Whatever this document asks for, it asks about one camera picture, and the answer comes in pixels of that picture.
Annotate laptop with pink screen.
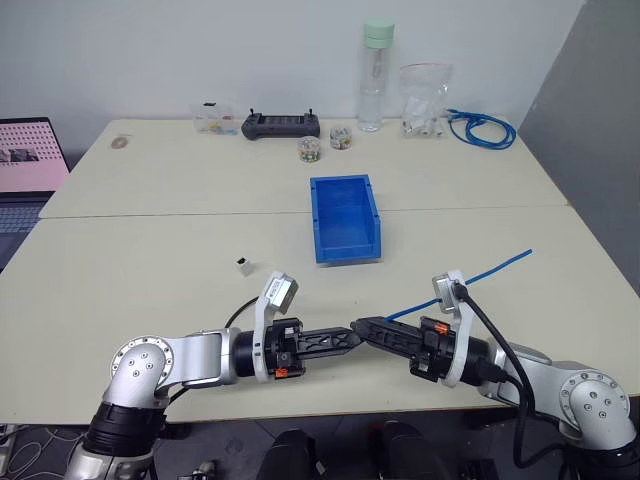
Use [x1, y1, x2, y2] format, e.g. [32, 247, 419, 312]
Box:
[0, 117, 72, 274]

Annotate straight blue cable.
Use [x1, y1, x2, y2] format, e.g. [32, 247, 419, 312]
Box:
[384, 247, 534, 322]

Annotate clear box with small items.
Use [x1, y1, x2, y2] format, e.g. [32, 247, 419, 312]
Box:
[190, 100, 238, 137]

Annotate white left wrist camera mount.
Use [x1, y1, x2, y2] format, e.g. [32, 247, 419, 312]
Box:
[253, 271, 301, 385]

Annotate blue plastic bin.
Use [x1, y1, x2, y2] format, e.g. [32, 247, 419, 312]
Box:
[308, 173, 386, 268]

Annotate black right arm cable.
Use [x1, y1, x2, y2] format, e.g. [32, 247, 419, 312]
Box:
[452, 280, 569, 470]

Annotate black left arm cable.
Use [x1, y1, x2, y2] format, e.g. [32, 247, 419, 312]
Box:
[223, 296, 262, 330]

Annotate black handheld controller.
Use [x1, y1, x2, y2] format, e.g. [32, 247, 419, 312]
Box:
[240, 107, 323, 142]

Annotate coiled blue cable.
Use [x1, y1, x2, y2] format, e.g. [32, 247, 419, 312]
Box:
[445, 106, 518, 151]

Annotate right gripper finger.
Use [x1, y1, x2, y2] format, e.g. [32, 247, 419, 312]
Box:
[352, 323, 424, 362]
[352, 315, 425, 347]

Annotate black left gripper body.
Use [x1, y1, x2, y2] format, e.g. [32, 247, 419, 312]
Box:
[263, 316, 308, 383]

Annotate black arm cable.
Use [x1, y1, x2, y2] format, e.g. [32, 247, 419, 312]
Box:
[223, 296, 262, 330]
[452, 280, 569, 470]

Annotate small jar with colourful bits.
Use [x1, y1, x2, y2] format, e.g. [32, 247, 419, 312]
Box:
[329, 125, 354, 152]
[297, 135, 323, 164]

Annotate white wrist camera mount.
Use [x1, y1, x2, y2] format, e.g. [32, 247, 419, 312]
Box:
[253, 271, 301, 385]
[431, 269, 477, 389]

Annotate clear zip bag with parts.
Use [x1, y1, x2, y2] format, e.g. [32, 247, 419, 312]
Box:
[397, 62, 454, 140]

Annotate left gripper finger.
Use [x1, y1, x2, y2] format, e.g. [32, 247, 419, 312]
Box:
[299, 326, 363, 347]
[300, 337, 363, 361]

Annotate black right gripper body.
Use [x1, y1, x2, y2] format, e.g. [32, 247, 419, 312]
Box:
[409, 317, 456, 384]

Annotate dark rounded shape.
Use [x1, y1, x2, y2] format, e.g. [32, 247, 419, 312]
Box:
[256, 428, 322, 480]
[373, 419, 442, 480]

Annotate clear bottle with green cap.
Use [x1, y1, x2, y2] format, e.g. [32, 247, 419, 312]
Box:
[357, 17, 397, 134]

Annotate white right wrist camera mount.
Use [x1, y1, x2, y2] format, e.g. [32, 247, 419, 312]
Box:
[431, 269, 477, 389]

